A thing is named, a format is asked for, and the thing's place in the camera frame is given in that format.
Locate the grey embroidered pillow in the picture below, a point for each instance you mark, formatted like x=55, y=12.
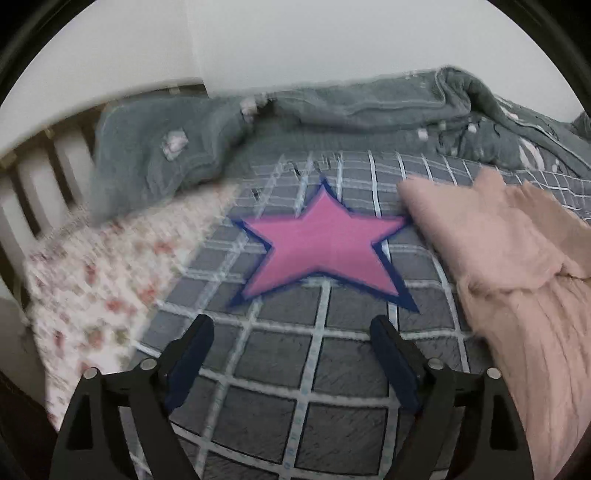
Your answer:
x=147, y=157

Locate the grey checked star bedsheet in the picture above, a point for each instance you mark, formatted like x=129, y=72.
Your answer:
x=286, y=369

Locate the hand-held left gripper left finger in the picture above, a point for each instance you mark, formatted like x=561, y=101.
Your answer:
x=185, y=369

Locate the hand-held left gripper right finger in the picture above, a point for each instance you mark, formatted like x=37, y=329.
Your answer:
x=398, y=369

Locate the floral bedsheet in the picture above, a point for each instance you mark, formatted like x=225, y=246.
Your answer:
x=111, y=286

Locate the pink knitted garment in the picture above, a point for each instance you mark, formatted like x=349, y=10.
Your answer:
x=508, y=258

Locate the grey embroidered quilt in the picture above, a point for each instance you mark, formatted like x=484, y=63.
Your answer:
x=369, y=106

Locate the bed headboard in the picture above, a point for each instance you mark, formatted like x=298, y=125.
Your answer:
x=32, y=180

